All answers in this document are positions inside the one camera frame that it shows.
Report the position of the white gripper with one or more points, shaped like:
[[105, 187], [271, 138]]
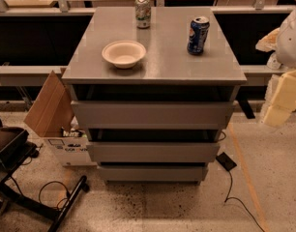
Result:
[[290, 43]]

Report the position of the grey bottom drawer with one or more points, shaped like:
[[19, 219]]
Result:
[[152, 174]]

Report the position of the grey drawer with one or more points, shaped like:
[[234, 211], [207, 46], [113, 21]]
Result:
[[152, 152], [148, 115], [152, 174]]

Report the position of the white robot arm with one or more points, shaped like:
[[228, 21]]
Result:
[[286, 43]]

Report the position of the grey drawer cabinet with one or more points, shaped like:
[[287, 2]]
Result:
[[167, 73]]

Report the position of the grey middle drawer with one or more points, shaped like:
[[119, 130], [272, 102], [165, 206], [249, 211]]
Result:
[[152, 152]]

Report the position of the grey top drawer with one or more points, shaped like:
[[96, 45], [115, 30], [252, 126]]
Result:
[[148, 115]]

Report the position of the black power adapter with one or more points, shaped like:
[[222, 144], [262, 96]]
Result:
[[226, 162]]

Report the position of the blue pepsi can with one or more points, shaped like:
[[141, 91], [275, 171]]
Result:
[[199, 28]]

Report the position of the white paper bowl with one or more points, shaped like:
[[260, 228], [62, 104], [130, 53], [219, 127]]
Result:
[[124, 54]]

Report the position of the cardboard box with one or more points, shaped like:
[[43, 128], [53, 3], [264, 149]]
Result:
[[51, 117]]

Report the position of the black rolling stand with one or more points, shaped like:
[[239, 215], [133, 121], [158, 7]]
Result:
[[42, 197]]

